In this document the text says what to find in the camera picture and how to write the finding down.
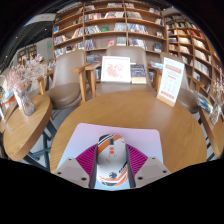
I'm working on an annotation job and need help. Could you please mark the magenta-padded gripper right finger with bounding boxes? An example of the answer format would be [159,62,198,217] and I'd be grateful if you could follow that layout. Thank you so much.
[124,143,172,190]

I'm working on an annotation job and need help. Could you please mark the low colourful book display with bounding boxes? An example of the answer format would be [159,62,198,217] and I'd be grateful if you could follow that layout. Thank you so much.
[0,84,17,114]

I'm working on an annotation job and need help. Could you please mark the white orange computer mouse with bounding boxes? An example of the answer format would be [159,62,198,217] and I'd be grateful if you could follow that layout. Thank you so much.
[95,133,129,188]

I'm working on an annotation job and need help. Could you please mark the dark blue book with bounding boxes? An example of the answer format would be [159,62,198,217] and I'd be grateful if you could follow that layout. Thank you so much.
[130,63,148,85]

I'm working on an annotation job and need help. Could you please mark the white red sign wooden base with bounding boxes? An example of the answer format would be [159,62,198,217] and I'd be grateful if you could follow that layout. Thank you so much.
[156,56,186,108]

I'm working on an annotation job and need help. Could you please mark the tall wooden bookshelf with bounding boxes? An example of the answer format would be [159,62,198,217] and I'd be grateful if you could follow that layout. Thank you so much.
[164,13,224,98]

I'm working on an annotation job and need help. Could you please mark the stack of blue books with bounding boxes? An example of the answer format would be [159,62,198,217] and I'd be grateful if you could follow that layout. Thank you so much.
[196,91,214,114]

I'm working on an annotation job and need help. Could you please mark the white framed picture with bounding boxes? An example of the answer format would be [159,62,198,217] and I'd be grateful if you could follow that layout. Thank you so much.
[100,55,132,84]

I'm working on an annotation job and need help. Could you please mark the round wooden side table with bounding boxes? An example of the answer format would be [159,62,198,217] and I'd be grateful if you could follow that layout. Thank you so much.
[2,94,54,163]
[198,106,224,161]
[0,101,18,134]

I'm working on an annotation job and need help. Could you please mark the glass vase pink dried flowers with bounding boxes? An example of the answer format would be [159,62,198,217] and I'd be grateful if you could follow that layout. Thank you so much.
[5,54,54,117]

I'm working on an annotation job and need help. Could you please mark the wide wooden bookshelf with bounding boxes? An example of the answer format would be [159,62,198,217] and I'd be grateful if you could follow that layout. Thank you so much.
[51,0,168,64]

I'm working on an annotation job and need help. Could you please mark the light blue flat books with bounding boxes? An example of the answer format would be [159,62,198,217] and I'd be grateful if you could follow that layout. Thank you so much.
[149,60,164,70]

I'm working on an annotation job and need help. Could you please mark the beige armchair wooden arms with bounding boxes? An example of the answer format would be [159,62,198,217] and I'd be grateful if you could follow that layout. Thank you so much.
[35,49,92,111]
[159,51,214,114]
[84,45,164,99]

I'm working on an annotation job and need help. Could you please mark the pastel blue pink mouse pad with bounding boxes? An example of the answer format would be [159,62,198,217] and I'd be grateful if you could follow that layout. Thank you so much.
[55,122,164,191]

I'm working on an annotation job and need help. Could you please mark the white ceiling panel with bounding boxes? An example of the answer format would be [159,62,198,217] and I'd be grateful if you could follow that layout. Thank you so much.
[23,13,56,27]

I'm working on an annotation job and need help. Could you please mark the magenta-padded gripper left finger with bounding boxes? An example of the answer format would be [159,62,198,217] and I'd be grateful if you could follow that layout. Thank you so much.
[53,143,99,190]

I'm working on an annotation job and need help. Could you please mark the distant wooden bookshelf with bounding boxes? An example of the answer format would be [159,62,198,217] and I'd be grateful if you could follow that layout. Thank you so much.
[16,44,38,66]

